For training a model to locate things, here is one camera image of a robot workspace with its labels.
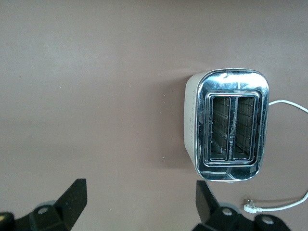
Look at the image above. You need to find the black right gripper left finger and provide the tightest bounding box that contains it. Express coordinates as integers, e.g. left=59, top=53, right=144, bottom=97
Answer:
left=0, top=178, right=87, bottom=231

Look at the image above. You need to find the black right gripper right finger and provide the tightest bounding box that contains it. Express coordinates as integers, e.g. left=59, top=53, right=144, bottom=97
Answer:
left=193, top=180, right=296, bottom=231

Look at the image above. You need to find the cream and chrome toaster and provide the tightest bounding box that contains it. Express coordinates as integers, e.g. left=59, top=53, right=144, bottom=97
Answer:
left=184, top=68, right=270, bottom=183

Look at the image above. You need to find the white toaster power cable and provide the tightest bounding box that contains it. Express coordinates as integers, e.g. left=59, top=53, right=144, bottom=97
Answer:
left=242, top=100, right=308, bottom=214

